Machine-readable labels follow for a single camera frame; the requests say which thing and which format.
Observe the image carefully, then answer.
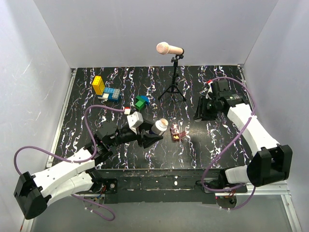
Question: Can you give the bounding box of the brown weekly pill organizer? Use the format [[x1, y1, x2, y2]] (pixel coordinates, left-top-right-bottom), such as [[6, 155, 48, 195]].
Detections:
[[170, 124, 186, 142]]

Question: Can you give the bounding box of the green toy brick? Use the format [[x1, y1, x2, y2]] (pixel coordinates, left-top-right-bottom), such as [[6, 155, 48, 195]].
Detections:
[[135, 95, 146, 110]]

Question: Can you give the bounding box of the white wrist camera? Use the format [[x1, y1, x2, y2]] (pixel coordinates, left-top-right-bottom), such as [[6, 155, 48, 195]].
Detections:
[[206, 80, 213, 99], [124, 107, 143, 135]]

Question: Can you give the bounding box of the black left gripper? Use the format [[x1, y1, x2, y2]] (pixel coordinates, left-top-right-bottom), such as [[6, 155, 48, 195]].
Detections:
[[108, 119, 163, 147]]

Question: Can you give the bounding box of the pink microphone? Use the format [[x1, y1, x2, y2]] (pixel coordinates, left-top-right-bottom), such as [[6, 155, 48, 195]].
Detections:
[[156, 42, 184, 55]]

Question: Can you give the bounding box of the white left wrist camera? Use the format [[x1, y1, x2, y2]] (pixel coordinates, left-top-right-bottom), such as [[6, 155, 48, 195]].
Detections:
[[124, 107, 143, 135]]

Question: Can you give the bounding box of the white pill bottle blue label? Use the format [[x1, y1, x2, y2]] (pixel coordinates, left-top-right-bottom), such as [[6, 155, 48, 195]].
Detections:
[[149, 118, 169, 136]]

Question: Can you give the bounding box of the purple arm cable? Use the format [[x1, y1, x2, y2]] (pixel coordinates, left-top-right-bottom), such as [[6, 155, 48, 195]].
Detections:
[[201, 77, 257, 210], [13, 105, 131, 222]]

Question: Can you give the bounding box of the light blue toy brick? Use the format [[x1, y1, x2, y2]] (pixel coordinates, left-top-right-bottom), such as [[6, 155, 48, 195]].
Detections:
[[101, 87, 121, 102]]

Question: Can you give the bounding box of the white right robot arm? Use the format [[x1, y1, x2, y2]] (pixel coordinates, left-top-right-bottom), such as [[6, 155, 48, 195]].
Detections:
[[194, 77, 293, 192]]

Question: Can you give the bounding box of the yellow toy brick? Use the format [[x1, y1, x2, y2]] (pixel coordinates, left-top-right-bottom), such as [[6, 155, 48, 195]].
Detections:
[[92, 76, 105, 96]]

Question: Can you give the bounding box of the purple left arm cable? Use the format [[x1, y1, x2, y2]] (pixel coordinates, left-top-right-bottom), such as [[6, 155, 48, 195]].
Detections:
[[13, 105, 131, 222]]

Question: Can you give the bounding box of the black microphone tripod stand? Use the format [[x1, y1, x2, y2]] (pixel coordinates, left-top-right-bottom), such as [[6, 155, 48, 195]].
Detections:
[[157, 55, 186, 101]]

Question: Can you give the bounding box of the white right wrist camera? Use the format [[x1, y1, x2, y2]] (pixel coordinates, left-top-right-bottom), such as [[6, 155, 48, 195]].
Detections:
[[206, 80, 213, 99]]

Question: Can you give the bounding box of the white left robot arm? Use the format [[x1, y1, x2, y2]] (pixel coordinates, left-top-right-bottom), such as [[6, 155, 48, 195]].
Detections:
[[14, 121, 163, 219]]

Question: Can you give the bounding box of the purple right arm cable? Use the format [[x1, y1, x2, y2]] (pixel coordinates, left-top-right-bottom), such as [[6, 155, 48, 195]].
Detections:
[[201, 77, 257, 210]]

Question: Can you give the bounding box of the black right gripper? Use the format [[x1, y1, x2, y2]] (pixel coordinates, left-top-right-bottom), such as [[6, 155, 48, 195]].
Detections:
[[193, 95, 222, 121]]

